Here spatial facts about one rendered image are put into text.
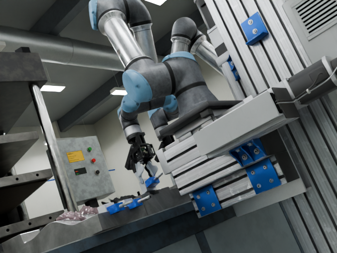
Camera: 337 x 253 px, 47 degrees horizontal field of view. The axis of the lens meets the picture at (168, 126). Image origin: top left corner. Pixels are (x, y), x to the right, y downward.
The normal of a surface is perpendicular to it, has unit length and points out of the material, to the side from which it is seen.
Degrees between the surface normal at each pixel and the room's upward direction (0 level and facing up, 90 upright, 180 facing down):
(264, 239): 90
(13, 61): 90
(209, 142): 90
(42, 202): 90
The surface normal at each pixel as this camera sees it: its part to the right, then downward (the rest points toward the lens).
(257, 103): -0.64, 0.06
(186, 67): 0.23, -0.33
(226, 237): 0.60, -0.42
